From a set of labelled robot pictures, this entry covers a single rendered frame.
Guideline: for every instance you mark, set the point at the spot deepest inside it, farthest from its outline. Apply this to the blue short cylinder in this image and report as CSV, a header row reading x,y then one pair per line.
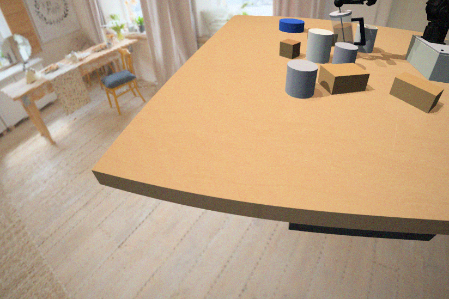
x,y
291,25

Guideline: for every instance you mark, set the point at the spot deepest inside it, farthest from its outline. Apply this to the french press coffee maker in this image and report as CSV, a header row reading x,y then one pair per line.
x,y
342,26

